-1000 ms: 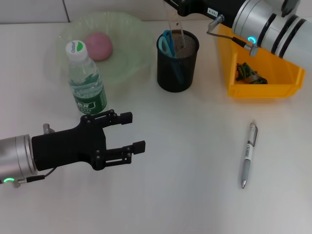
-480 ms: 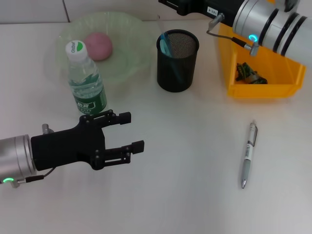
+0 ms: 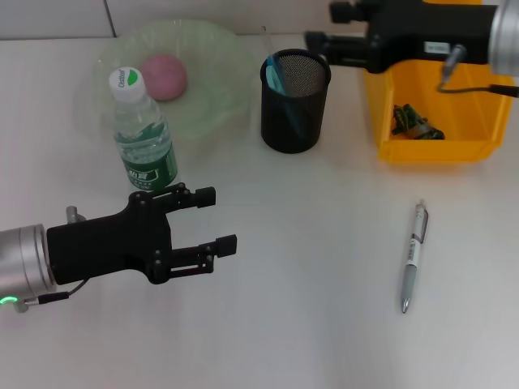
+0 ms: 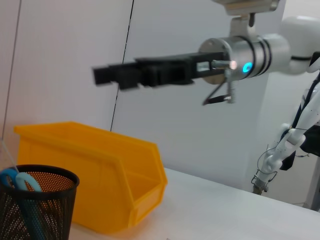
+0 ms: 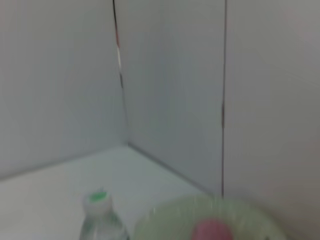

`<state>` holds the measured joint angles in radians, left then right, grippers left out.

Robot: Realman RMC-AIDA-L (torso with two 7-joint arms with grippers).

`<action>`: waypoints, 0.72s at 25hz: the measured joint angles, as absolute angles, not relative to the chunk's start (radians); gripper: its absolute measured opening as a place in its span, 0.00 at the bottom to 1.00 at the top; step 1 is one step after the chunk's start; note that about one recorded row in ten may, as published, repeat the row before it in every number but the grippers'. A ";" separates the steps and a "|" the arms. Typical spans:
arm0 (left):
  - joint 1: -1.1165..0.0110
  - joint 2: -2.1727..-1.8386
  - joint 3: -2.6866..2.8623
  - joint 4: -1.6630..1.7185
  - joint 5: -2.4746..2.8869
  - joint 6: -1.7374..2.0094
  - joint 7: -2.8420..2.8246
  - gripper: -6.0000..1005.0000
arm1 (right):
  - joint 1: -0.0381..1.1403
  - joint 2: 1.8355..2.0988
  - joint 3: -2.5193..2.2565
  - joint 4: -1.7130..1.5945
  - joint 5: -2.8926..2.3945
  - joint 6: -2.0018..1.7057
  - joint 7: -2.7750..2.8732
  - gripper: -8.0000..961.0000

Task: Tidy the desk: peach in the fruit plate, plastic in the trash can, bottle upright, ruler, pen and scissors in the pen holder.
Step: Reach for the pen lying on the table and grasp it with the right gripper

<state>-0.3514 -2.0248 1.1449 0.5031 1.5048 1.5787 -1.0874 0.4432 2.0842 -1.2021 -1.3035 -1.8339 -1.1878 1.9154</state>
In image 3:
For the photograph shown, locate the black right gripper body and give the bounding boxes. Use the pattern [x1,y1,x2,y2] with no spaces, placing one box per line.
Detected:
[367,0,498,75]

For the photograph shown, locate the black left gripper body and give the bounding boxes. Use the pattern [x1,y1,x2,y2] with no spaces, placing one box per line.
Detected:
[46,190,174,286]

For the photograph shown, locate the blue scissors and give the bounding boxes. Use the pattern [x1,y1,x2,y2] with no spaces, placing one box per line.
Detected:
[265,54,303,139]

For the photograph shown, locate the transparent plastic ruler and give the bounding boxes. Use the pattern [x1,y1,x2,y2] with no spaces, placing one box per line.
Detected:
[260,24,285,66]

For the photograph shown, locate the clear green-label water bottle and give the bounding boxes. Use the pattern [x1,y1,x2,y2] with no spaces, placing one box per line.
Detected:
[108,66,180,194]

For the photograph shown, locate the green plastic wrapper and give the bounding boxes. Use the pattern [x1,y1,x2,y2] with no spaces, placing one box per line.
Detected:
[390,103,446,141]

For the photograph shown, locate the pink toy peach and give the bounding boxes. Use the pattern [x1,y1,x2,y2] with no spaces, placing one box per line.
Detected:
[139,53,189,102]

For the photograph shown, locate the black mesh pen holder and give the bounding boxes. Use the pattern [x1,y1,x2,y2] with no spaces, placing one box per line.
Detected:
[259,49,332,154]

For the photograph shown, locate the translucent green fruit plate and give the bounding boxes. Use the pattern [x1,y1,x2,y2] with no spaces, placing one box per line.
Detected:
[95,19,255,143]

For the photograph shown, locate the grey white pen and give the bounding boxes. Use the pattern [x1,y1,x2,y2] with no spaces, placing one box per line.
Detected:
[401,198,430,315]

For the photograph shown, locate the yellow plastic bin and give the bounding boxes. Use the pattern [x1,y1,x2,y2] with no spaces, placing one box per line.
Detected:
[362,0,516,165]

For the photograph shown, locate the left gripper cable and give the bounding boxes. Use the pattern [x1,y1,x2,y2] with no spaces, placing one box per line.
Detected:
[14,279,89,315]

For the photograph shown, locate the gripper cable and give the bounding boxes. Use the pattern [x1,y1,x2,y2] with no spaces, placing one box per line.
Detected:
[435,43,519,99]
[14,279,89,315]

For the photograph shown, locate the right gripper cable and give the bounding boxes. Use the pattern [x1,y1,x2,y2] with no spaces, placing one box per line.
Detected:
[435,43,519,99]

